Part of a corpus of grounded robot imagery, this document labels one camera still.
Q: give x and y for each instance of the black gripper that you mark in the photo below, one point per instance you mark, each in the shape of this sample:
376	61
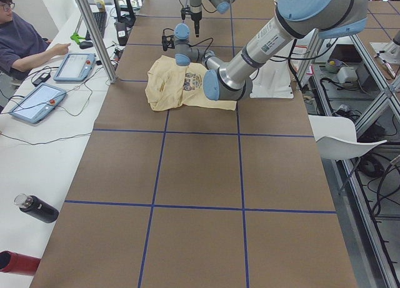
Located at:
169	41
196	20

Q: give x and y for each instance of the beige long-sleeve printed shirt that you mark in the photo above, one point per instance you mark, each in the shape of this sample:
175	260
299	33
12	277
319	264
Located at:
170	86

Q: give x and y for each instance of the black keyboard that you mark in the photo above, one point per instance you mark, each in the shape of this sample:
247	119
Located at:
100	20

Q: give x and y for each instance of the paper cup with drink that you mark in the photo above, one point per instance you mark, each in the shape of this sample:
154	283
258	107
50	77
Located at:
100	4

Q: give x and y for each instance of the green clamp tool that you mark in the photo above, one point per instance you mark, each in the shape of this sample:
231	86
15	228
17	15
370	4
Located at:
77	38

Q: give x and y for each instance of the blue teach pendant far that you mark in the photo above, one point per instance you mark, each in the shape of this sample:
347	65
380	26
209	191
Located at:
75	67

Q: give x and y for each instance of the blue teach pendant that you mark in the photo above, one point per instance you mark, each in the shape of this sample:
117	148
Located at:
75	67
38	103

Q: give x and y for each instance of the blue teach pendant near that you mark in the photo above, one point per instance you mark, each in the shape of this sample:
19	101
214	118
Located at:
38	103

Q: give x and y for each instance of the seated person in grey shirt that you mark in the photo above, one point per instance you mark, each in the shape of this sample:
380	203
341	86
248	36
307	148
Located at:
22	47

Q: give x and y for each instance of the white plastic chair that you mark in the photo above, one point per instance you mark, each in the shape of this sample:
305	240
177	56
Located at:
336	138

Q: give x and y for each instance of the black water bottle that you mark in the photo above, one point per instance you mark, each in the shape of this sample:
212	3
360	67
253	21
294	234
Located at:
36	208

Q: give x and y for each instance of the red bottle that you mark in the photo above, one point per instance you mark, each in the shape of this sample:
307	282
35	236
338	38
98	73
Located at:
15	263

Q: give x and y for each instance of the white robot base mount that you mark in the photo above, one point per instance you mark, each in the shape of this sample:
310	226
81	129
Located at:
273	80

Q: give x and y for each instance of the aluminium frame post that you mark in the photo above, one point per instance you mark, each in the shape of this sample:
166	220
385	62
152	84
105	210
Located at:
97	39

